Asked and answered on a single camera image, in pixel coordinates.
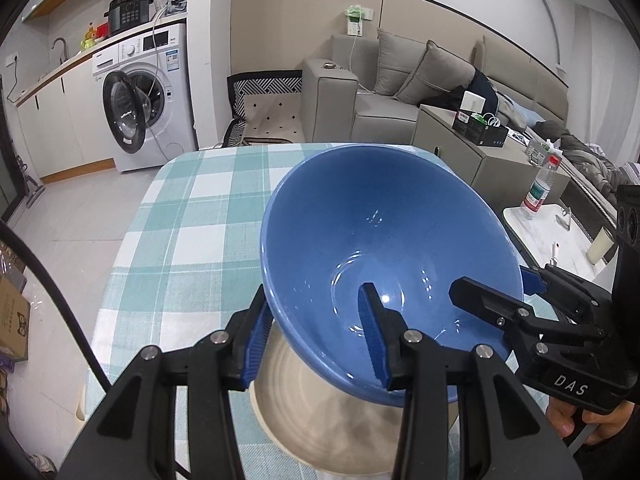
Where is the small blue bowl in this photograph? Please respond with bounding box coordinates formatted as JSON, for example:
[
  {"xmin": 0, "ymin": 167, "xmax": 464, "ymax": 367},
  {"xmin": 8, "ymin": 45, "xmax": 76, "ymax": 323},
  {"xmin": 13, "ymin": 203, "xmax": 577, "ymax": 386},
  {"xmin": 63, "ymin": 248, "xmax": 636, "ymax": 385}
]
[{"xmin": 260, "ymin": 144, "xmax": 524, "ymax": 406}]

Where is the large cream plate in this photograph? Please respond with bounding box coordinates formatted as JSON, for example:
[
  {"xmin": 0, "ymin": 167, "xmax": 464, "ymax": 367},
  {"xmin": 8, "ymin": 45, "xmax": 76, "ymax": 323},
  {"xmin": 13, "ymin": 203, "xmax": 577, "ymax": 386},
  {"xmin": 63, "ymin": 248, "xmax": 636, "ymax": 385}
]
[{"xmin": 250, "ymin": 326, "xmax": 402, "ymax": 479}]

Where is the white kitchen cabinet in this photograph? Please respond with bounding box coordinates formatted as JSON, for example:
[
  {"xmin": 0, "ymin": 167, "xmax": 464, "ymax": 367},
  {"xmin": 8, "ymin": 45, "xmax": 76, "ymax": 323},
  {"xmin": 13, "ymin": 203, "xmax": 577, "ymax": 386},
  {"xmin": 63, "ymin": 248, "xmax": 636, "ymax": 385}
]
[{"xmin": 17, "ymin": 58, "xmax": 115, "ymax": 179}]

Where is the person's right hand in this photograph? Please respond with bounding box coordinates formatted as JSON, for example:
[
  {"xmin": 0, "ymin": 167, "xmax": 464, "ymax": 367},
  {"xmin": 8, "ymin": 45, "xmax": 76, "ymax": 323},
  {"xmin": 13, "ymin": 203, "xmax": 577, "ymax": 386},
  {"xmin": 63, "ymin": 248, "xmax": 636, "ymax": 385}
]
[{"xmin": 546, "ymin": 396, "xmax": 634, "ymax": 445}]

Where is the white marble side table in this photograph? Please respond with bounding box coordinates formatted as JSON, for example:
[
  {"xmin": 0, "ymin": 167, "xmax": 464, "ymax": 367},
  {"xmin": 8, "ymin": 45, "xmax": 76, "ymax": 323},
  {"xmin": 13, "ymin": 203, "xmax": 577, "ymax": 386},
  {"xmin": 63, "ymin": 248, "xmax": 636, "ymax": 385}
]
[{"xmin": 502, "ymin": 204, "xmax": 606, "ymax": 281}]

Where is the plastic water bottle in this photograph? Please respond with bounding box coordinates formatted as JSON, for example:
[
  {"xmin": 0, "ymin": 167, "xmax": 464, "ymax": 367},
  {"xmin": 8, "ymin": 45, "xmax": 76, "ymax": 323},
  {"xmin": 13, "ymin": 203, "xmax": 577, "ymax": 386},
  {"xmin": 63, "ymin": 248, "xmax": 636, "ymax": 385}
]
[{"xmin": 521, "ymin": 154, "xmax": 560, "ymax": 219}]

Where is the grey side cabinet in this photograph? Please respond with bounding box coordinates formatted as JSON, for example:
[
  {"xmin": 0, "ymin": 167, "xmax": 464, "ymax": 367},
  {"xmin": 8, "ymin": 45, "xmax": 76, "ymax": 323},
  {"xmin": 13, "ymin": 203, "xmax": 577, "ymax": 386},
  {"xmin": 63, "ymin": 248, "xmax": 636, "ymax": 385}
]
[{"xmin": 410, "ymin": 103, "xmax": 582, "ymax": 212}]

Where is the black electronics box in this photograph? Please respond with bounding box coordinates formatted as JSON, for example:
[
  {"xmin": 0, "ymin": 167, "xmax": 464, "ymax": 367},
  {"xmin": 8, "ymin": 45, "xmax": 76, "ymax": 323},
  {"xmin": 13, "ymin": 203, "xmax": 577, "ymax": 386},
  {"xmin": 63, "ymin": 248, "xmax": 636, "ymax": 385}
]
[{"xmin": 452, "ymin": 110, "xmax": 509, "ymax": 148}]

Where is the cardboard box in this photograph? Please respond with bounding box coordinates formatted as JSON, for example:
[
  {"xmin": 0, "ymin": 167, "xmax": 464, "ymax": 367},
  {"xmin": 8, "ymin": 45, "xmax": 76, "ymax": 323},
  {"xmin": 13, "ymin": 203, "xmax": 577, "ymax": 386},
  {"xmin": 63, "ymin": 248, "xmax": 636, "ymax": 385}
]
[{"xmin": 0, "ymin": 275, "xmax": 30, "ymax": 362}]

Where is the teal plaid tablecloth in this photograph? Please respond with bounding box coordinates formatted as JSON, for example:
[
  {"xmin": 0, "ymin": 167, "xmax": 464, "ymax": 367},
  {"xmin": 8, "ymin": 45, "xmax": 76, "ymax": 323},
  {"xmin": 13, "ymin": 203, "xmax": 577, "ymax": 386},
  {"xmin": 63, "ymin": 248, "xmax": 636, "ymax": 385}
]
[{"xmin": 84, "ymin": 142, "xmax": 561, "ymax": 480}]

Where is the grey sofa cushion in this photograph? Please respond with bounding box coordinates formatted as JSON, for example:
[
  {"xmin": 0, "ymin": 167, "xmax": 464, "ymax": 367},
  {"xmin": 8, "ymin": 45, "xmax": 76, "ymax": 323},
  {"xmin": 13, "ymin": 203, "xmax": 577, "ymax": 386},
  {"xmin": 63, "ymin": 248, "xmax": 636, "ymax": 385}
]
[{"xmin": 395, "ymin": 40, "xmax": 475, "ymax": 105}]

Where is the grey sofa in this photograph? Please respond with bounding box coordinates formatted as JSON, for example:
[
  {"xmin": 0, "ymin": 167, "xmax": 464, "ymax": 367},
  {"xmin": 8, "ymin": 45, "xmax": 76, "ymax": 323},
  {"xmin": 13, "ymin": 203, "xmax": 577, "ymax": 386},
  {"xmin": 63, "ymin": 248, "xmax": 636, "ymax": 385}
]
[{"xmin": 300, "ymin": 30, "xmax": 568, "ymax": 144}]

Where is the black patterned chair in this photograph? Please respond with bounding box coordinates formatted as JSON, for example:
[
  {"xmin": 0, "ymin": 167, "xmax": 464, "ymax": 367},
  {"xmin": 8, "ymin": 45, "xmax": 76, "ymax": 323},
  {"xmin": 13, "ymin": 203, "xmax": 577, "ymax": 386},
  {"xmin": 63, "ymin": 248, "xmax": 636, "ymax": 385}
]
[{"xmin": 221, "ymin": 70, "xmax": 305, "ymax": 148}]

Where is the white washing machine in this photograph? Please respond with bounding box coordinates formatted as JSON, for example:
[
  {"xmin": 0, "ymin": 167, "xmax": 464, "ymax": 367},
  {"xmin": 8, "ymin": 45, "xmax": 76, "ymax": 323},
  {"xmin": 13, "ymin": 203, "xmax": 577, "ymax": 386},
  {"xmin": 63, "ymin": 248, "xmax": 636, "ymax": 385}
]
[{"xmin": 92, "ymin": 22, "xmax": 198, "ymax": 174}]

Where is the black pressure cooker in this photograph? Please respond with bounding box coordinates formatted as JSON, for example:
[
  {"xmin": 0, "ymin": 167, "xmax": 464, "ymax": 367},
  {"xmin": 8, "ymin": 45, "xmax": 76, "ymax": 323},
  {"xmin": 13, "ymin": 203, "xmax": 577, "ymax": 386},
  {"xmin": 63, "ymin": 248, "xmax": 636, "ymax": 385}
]
[{"xmin": 104, "ymin": 0, "xmax": 153, "ymax": 36}]

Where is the black cable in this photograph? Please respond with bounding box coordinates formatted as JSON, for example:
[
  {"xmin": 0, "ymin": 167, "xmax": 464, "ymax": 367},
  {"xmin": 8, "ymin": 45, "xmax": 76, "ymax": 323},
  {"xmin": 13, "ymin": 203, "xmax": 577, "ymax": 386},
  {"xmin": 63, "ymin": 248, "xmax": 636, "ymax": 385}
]
[{"xmin": 0, "ymin": 219, "xmax": 114, "ymax": 394}]

